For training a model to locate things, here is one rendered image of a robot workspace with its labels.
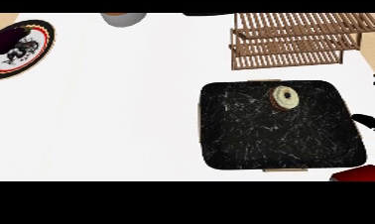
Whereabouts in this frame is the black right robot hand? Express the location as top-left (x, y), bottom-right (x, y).
top-left (350, 113), bottom-right (375, 129)

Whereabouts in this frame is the black marble tray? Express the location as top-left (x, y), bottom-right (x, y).
top-left (197, 78), bottom-right (370, 172)

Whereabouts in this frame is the wooden tiered shelf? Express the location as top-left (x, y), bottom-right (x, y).
top-left (229, 12), bottom-right (375, 71)

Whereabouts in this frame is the grey round pot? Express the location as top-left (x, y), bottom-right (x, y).
top-left (99, 12), bottom-right (148, 29)

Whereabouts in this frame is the round decorated plate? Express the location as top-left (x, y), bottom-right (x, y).
top-left (0, 19), bottom-right (58, 80)

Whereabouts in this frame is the dark purple eggplant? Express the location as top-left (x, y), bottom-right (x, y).
top-left (0, 25), bottom-right (34, 56)

